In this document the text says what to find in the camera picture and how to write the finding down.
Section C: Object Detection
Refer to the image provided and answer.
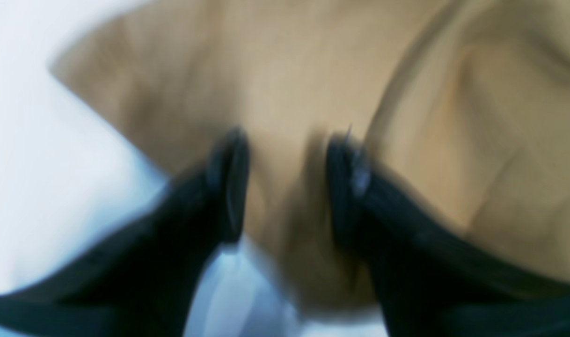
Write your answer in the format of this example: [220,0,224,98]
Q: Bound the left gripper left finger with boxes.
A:
[0,129,249,337]

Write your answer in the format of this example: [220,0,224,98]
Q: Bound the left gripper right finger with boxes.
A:
[326,136,570,337]

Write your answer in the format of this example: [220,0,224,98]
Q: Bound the tan brown t-shirt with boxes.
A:
[51,0,570,311]

